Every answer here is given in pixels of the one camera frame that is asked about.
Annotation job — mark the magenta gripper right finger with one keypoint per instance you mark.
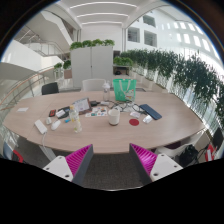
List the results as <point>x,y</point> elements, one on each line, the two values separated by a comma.
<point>152,167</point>

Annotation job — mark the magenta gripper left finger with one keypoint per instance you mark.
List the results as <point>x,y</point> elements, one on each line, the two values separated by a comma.
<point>72,167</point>

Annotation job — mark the clear plastic water bottle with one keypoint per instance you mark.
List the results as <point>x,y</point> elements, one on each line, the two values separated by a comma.
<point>74,117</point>

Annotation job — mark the black backpack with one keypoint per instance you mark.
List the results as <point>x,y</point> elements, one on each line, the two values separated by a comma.
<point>188,156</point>

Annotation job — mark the red round coaster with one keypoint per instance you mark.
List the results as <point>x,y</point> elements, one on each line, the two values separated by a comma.
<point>134,122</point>

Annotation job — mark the white computer mouse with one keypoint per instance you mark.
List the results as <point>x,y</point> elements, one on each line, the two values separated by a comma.
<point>55,125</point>

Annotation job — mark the white small packet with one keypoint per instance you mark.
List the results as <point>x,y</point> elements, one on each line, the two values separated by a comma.
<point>147,119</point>

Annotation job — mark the red black small case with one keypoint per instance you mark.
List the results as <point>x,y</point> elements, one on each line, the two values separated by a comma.
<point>52,113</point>

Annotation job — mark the dark blue notebook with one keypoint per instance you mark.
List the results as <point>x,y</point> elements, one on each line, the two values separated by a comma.
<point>150,111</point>

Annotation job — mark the sheet of colourful stickers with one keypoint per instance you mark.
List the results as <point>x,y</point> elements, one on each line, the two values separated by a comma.
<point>97,112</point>

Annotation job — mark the small tablet with stand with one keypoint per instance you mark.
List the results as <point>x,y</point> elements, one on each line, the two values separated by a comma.
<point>82,106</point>

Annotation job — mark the white mug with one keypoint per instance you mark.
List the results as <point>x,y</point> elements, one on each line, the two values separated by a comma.
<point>113,116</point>

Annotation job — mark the white paper note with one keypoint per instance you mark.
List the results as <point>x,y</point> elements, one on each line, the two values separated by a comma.
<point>22,109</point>

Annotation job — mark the black chair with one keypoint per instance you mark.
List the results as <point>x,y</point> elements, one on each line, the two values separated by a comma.
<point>50,88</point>

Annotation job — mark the green tote bag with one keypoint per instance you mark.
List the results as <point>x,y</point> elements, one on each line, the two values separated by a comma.
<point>124,89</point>

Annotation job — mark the white chair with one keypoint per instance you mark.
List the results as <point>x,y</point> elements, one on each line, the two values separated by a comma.
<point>92,84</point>

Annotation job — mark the clear bottle white cap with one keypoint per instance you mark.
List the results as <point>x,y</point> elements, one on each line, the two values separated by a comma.
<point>106,91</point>

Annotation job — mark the green plant hedge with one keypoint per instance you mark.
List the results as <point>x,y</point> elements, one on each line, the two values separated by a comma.
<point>191,79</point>

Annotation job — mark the white cabinet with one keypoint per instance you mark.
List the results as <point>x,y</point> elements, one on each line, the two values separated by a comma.
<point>91,63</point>

